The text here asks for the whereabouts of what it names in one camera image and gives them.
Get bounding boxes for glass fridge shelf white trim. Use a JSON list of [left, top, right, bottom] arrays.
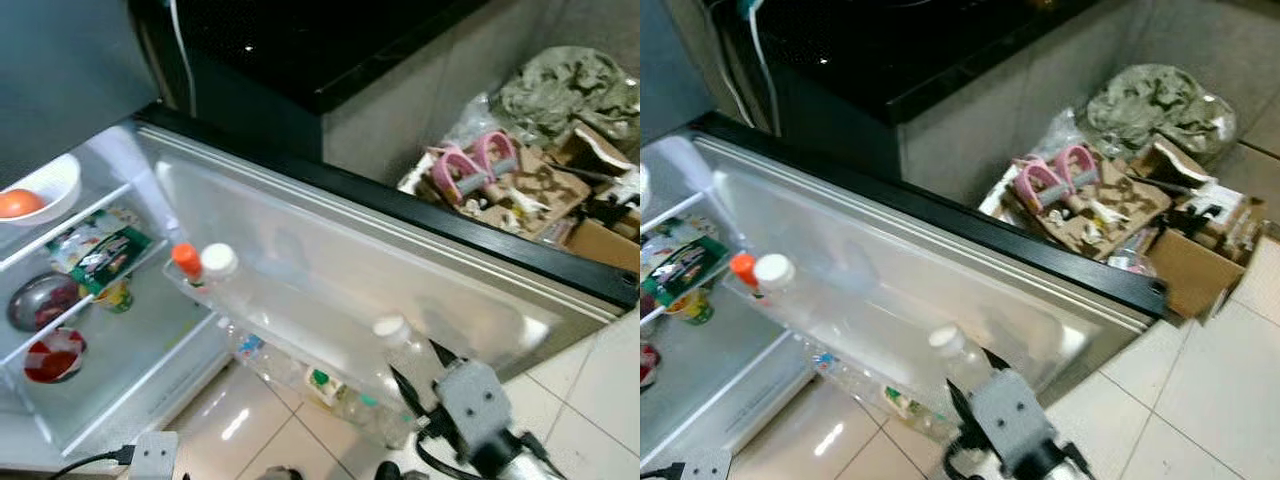
[[0, 182, 134, 273], [640, 255, 746, 329], [640, 190, 696, 233], [640, 300, 816, 466], [0, 290, 236, 459], [0, 238, 171, 366]]

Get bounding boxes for clear bottle door shelf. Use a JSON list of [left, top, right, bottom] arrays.
[[795, 338, 971, 449], [215, 320, 421, 453]]

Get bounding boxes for grey fridge lower door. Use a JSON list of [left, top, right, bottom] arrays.
[[133, 103, 641, 453], [690, 110, 1173, 451]]

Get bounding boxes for green snack packet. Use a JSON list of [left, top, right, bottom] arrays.
[[72, 228, 154, 297], [641, 238, 744, 309]]

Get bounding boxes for pink slipper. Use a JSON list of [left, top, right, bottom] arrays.
[[1052, 143, 1101, 197], [428, 145, 483, 207], [1012, 158, 1067, 217], [470, 130, 521, 187]]

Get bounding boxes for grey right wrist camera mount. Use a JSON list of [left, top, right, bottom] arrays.
[[965, 368, 1047, 459], [432, 358, 514, 453]]

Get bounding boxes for orange fruit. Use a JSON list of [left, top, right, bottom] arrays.
[[0, 188, 47, 220]]

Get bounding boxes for white hanging cable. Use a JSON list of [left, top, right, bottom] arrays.
[[740, 0, 783, 139], [166, 0, 198, 118]]

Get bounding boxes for brown cardboard tray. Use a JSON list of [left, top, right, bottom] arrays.
[[440, 148, 593, 241], [1025, 160, 1173, 263]]

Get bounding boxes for clear textured door shelf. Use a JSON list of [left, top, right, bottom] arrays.
[[722, 272, 1001, 419], [160, 262, 446, 406]]

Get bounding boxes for orange capped sauce bottle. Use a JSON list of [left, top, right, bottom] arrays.
[[170, 242, 207, 293], [727, 252, 762, 301]]

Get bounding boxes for water bottle blue label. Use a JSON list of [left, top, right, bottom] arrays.
[[225, 325, 306, 391], [805, 345, 883, 406]]

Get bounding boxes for clear plastic bag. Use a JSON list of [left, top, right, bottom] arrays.
[[1038, 105, 1093, 163], [440, 90, 507, 151]]

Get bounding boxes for white printed packet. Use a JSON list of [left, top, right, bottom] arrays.
[[45, 207, 141, 273], [650, 215, 729, 263]]

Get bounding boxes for torn cardboard piece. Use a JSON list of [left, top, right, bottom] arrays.
[[555, 120, 637, 177], [1140, 135, 1217, 193]]

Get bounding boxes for metal bowl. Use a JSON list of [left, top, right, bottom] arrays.
[[8, 273, 81, 333]]

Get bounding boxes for camouflage fabric bag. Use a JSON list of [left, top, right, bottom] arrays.
[[495, 45, 641, 153], [1085, 62, 1239, 168]]

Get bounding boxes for Peel Fresh juice carton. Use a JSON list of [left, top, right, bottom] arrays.
[[882, 385, 927, 423], [303, 365, 349, 409]]

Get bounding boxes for yellow green jar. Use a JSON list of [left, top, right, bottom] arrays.
[[95, 278, 135, 315], [668, 288, 717, 327]]

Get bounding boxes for grey two-door fridge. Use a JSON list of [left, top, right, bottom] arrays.
[[640, 0, 816, 471], [0, 0, 241, 476]]

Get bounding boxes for clear bottle green cap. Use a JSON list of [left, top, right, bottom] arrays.
[[384, 410, 419, 451], [922, 402, 959, 441], [346, 392, 391, 435]]

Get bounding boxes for clear bottle white cap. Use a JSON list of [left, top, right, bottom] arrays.
[[198, 243, 249, 316], [372, 314, 447, 416], [752, 253, 803, 326], [927, 325, 1001, 423]]

